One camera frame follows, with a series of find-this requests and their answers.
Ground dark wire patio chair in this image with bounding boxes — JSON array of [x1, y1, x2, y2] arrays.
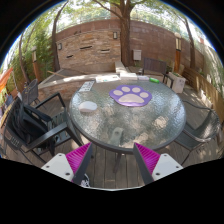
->
[[174, 99, 223, 166]]

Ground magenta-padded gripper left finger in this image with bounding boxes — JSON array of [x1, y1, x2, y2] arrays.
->
[[40, 142, 95, 186]]

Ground purple paw-shaped mouse pad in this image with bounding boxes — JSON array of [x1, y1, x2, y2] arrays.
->
[[109, 84, 153, 108]]

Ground black bag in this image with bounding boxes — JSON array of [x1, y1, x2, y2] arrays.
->
[[6, 99, 56, 156]]

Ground white number plate card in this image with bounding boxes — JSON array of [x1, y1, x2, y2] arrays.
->
[[78, 80, 96, 93]]

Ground white square planter box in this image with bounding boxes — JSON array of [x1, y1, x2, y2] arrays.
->
[[166, 71, 187, 95]]

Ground brown tree trunk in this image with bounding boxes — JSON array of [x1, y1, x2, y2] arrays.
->
[[117, 0, 133, 68]]

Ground white computer mouse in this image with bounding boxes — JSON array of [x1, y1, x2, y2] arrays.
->
[[78, 100, 99, 113]]

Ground grey wall utility box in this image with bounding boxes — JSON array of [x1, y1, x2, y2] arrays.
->
[[132, 49, 143, 62]]

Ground white open book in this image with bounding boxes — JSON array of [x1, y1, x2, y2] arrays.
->
[[119, 72, 139, 81]]

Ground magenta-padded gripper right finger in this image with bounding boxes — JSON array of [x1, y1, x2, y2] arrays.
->
[[132, 142, 185, 186]]

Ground stone raised garden bed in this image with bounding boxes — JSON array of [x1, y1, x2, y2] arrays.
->
[[37, 60, 128, 101]]

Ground black slatted patio chair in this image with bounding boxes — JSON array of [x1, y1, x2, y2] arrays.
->
[[5, 92, 84, 165]]

